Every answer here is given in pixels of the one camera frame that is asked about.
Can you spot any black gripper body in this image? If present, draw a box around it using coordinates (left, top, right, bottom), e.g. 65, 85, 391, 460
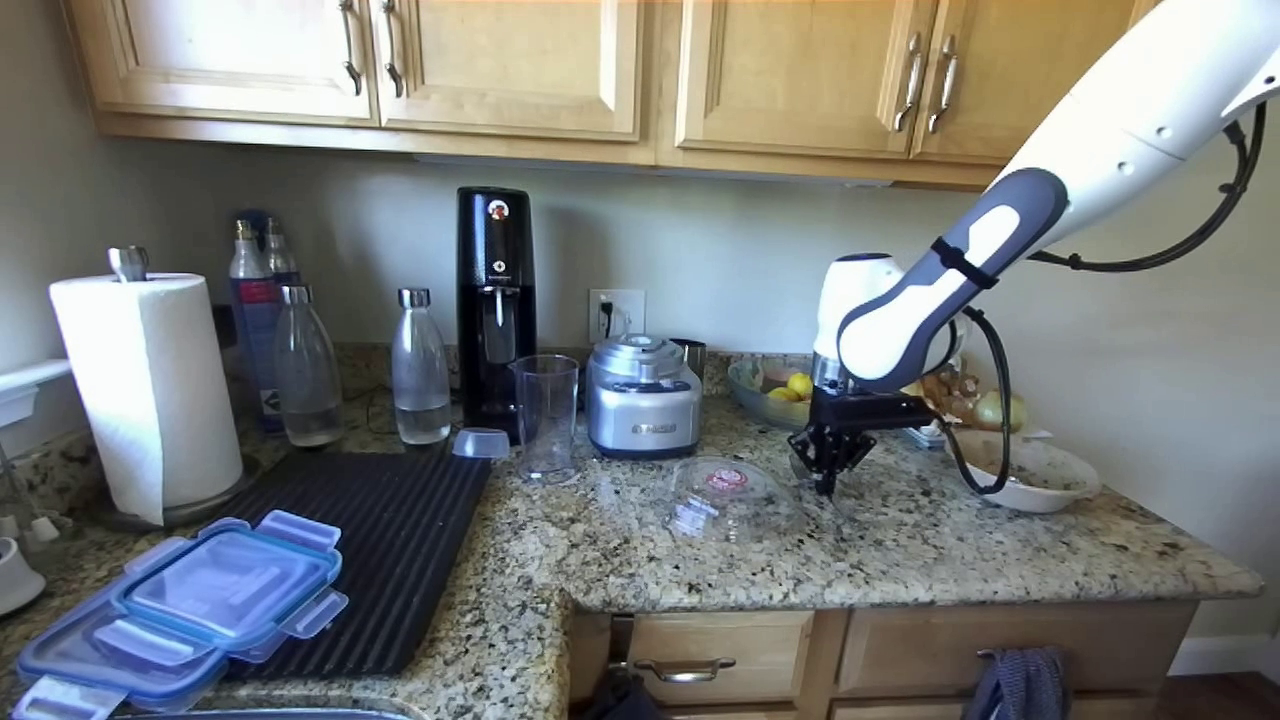
805, 383, 941, 443

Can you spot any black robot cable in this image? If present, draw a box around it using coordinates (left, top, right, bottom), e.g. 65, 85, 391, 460
934, 97, 1274, 500

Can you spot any light wood cabinet door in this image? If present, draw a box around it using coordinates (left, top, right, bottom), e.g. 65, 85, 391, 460
376, 0, 648, 143
671, 0, 934, 166
917, 0, 1161, 174
65, 0, 381, 127

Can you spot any black soda maker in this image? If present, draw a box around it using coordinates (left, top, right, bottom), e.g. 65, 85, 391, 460
454, 183, 539, 439

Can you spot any brown skinned onion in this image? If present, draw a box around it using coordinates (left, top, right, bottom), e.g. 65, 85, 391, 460
917, 366, 984, 426

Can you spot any silver food processor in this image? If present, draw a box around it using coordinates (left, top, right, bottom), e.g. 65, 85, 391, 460
584, 329, 710, 460

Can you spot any dark hanging cloth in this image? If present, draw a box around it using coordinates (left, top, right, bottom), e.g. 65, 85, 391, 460
575, 664, 671, 720

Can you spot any metal cabinet handle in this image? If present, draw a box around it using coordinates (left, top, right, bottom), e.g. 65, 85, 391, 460
336, 0, 369, 99
926, 32, 963, 140
381, 0, 412, 99
890, 28, 929, 136

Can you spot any narrow wooden drawer front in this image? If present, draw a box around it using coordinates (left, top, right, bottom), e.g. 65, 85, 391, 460
625, 609, 819, 707

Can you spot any white wall outlet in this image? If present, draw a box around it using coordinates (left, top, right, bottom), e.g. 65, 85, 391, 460
588, 284, 648, 346

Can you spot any dark coloured bottle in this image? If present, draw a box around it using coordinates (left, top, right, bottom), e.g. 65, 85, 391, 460
220, 208, 303, 435

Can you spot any white paper towel roll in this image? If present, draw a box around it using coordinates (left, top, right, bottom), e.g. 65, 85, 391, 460
43, 269, 249, 528

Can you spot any glass fruit bowl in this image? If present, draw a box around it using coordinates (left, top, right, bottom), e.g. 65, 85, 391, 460
724, 347, 841, 435

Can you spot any metal paper towel holder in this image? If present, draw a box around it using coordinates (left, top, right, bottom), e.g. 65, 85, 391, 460
100, 245, 256, 536

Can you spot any black drying mat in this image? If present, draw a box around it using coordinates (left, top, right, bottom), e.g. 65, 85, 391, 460
217, 449, 497, 686

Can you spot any blue grey hanging towel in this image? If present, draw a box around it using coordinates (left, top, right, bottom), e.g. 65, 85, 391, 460
961, 645, 1076, 720

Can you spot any metal drawer handle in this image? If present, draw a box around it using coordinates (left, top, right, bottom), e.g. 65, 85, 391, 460
613, 652, 740, 692

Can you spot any small white dish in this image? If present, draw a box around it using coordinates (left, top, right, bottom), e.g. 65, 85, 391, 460
0, 531, 54, 619

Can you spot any white ceramic bowl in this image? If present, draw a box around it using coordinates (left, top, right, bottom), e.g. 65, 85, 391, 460
949, 434, 1104, 500
976, 479, 1093, 522

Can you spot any clear plastic bottle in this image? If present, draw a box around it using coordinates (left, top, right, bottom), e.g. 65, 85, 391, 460
388, 284, 460, 449
271, 284, 348, 451

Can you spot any clear drinking glass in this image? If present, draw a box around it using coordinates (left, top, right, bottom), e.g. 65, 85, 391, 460
508, 347, 588, 485

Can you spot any wide wooden drawer front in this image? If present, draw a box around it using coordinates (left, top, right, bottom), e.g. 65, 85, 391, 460
832, 601, 1201, 702

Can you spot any small clear cap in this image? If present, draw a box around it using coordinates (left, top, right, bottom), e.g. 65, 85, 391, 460
445, 426, 522, 468

